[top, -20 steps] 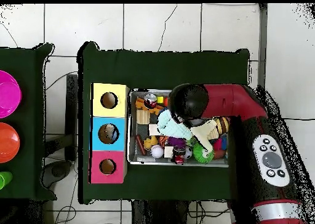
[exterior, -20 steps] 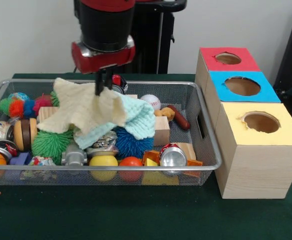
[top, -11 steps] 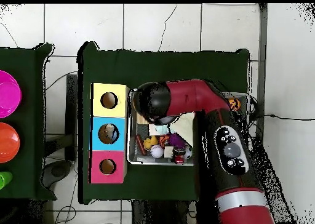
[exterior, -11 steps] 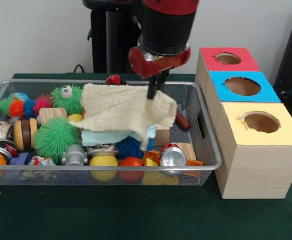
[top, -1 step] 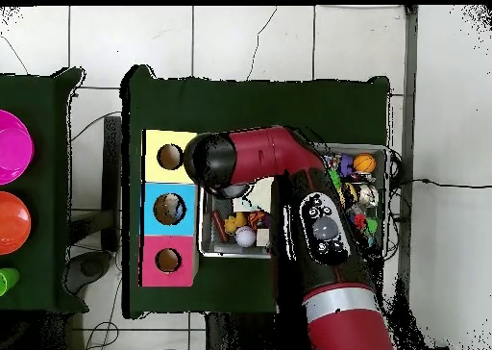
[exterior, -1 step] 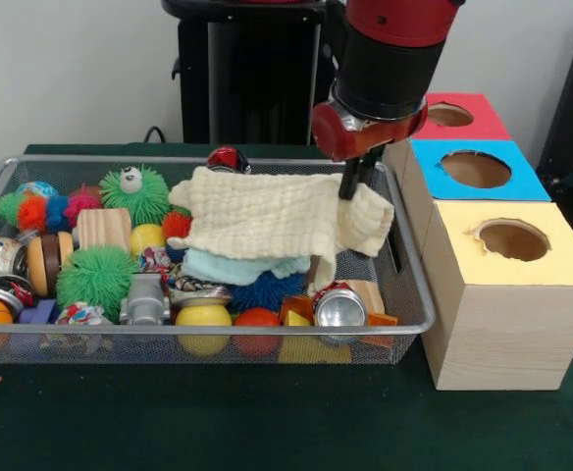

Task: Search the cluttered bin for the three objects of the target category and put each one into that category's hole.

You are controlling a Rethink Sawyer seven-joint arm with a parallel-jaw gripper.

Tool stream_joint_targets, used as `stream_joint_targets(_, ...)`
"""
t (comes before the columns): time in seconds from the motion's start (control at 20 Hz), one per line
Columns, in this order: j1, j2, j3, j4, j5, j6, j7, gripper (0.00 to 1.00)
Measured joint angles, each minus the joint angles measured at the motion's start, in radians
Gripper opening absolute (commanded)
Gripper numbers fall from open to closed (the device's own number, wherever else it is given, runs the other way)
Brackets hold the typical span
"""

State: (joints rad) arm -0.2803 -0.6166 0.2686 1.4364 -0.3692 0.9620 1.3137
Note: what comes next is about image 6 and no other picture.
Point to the red orange ball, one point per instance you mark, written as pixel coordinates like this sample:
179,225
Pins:
257,319

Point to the mint green cloth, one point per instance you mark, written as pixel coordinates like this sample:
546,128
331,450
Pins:
237,267

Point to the clear mesh bin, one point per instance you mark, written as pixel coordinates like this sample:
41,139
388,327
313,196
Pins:
409,304

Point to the green spiky ball with eyes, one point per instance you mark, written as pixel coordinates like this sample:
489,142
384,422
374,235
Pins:
134,194

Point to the yellow ball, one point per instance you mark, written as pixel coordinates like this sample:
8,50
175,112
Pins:
203,319

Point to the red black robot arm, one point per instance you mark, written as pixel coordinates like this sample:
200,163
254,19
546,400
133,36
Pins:
390,59

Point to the red black can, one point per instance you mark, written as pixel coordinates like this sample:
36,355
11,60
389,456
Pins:
230,157

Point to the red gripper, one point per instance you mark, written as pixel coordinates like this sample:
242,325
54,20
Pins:
365,137

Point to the wooden box with three holes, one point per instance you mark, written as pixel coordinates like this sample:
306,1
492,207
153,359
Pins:
507,314

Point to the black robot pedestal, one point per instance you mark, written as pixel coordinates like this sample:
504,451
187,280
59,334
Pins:
257,74

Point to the cream knitted cloth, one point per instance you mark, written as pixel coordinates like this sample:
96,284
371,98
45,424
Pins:
267,221

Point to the plain green spiky ball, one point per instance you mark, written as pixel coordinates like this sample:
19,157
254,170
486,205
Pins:
95,283

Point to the blue spiky ball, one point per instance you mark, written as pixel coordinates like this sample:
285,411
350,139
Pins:
267,291

